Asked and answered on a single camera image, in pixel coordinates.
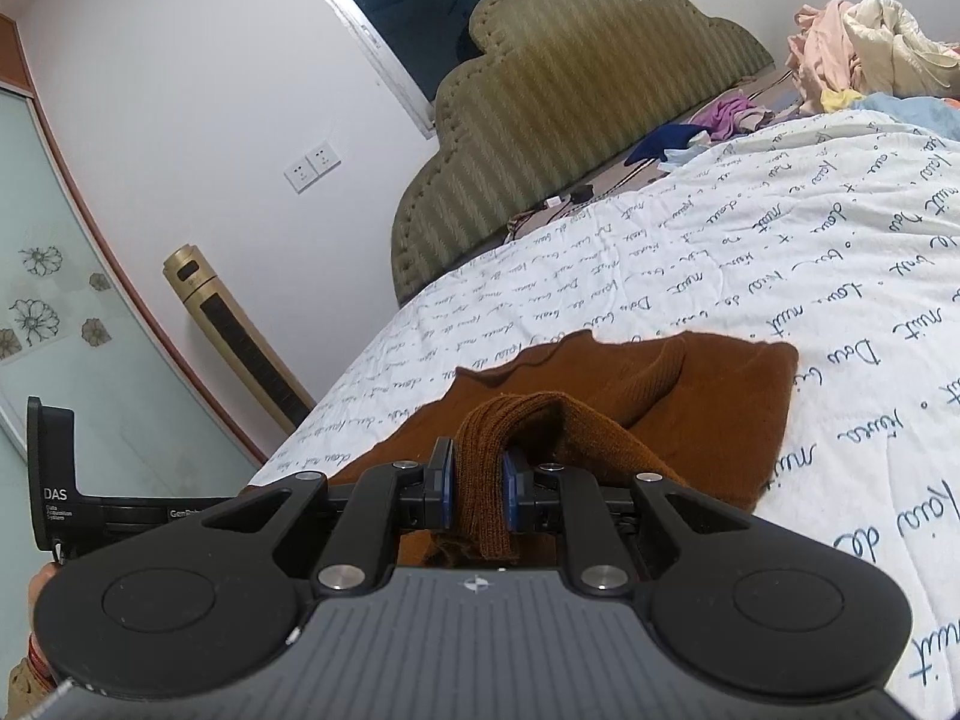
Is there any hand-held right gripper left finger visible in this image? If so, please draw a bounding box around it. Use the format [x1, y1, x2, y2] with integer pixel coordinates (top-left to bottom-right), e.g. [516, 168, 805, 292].
[199, 436, 458, 597]

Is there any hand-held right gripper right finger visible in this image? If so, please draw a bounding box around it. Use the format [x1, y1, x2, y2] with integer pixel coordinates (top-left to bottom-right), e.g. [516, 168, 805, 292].
[501, 448, 751, 597]

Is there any brown knit sweater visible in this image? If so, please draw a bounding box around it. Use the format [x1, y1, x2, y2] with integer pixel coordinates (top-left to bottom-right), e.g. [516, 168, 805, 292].
[330, 330, 800, 567]

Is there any pink clothes pile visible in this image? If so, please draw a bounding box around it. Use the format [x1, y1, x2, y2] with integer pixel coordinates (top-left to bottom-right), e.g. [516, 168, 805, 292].
[787, 1, 863, 115]

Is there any person's left hand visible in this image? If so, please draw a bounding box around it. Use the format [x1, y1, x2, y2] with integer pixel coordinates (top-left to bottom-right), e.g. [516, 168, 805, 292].
[28, 564, 65, 640]

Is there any flower-print glass door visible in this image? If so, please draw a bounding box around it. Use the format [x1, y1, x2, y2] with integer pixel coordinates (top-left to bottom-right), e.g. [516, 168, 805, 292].
[0, 11, 272, 470]

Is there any gold tower air conditioner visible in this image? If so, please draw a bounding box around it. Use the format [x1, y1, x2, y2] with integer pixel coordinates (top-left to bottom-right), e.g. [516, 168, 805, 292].
[163, 244, 316, 436]

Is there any white script-print quilt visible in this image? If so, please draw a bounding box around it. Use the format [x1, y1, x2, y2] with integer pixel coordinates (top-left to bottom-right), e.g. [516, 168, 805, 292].
[251, 109, 960, 713]

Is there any small light blue cloth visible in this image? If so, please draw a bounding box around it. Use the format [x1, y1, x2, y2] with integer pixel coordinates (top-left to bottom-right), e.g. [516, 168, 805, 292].
[658, 133, 722, 170]

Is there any dark blue cloth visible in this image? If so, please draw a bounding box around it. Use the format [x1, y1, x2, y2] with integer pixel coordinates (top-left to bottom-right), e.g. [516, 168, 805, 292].
[626, 124, 710, 166]

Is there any olive padded headboard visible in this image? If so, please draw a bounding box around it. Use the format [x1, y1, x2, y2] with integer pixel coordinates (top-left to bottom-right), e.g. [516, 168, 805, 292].
[390, 0, 773, 307]

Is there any purple cloth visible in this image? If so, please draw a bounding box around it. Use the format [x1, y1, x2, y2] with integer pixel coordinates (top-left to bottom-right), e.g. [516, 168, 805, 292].
[701, 96, 773, 142]

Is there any window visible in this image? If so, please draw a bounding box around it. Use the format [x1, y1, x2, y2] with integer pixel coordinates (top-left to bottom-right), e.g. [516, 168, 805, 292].
[281, 0, 610, 137]

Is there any light blue blanket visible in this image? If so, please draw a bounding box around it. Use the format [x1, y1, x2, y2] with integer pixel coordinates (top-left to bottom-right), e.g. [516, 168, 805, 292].
[855, 94, 960, 142]

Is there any cream puffy jacket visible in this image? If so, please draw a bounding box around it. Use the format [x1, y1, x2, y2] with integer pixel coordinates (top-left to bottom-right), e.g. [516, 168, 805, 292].
[840, 0, 960, 98]

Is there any red bracelet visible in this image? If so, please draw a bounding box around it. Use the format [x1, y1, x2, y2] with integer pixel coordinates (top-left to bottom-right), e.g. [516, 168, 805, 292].
[28, 634, 58, 692]

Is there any white wall socket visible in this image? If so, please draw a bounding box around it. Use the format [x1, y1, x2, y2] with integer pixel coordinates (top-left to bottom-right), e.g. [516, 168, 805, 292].
[283, 139, 343, 193]

